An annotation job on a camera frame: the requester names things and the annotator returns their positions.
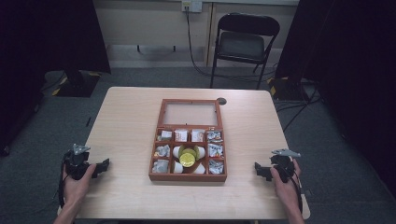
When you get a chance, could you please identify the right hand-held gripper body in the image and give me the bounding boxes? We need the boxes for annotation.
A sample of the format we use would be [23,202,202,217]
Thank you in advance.
[269,148,303,184]

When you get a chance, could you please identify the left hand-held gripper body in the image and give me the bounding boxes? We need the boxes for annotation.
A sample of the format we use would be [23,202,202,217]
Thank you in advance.
[64,143,92,181]

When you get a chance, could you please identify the person's right hand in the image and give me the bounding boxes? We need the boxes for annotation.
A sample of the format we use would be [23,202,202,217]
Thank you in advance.
[269,159,303,209]

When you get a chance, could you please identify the person's left hand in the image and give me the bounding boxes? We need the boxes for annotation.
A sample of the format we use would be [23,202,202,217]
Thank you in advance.
[62,162,98,207]

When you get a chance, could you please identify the white and blue packet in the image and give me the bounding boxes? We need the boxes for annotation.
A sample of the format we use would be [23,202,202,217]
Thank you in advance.
[207,143,224,159]
[206,130,224,144]
[208,159,225,175]

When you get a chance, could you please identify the crumpled silver packet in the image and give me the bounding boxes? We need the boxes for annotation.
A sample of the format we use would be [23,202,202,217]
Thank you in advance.
[151,159,170,174]
[154,144,171,158]

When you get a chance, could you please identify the silver and white packet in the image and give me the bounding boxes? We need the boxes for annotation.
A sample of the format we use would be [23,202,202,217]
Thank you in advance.
[157,130,173,142]

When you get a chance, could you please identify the white packet with red print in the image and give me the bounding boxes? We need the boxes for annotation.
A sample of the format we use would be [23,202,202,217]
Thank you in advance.
[191,129,205,143]

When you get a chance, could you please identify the green lidded cup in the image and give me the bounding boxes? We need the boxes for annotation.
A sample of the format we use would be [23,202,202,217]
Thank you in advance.
[177,145,201,160]

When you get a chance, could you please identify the yellow lidded cup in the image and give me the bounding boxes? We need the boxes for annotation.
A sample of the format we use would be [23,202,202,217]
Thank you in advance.
[178,152,196,168]

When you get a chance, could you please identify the black stand base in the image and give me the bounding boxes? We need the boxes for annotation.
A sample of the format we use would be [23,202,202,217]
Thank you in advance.
[51,69,103,99]
[266,76,311,102]

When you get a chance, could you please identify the white packet with orange print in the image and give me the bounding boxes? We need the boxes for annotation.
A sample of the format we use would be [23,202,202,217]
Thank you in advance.
[174,129,189,143]

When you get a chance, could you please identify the wooden compartment box with lid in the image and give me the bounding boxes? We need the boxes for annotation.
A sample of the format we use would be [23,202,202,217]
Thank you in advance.
[148,98,228,183]

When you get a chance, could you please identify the dark curtain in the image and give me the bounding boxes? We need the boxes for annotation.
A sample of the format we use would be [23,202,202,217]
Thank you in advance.
[275,0,396,190]
[0,0,112,157]

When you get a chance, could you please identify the black folding chair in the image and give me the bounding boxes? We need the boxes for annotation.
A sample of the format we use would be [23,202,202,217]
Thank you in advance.
[209,12,281,91]

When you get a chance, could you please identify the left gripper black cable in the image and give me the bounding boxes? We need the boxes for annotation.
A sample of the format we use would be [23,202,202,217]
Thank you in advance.
[57,151,70,209]

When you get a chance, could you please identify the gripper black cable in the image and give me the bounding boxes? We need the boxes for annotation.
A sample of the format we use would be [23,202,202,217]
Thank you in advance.
[281,166,304,215]
[57,151,70,209]

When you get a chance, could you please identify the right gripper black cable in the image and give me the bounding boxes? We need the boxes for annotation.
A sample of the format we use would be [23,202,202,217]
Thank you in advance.
[281,166,304,215]

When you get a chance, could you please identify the black floor cables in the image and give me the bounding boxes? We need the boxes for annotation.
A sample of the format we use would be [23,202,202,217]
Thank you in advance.
[275,88,323,133]

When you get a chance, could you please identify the white wall conduit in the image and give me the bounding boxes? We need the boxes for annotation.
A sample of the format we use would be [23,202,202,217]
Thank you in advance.
[205,2,217,67]

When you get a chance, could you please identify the white wall outlet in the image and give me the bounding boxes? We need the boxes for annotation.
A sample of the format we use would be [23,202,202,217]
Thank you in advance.
[181,0,204,14]

